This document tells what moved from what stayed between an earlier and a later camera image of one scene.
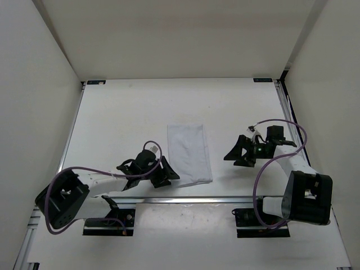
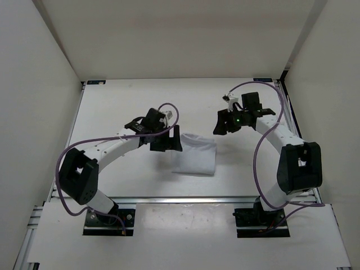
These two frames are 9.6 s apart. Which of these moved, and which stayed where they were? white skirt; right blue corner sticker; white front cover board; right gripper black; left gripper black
Moved: right gripper black; left gripper black; white skirt
Stayed: white front cover board; right blue corner sticker
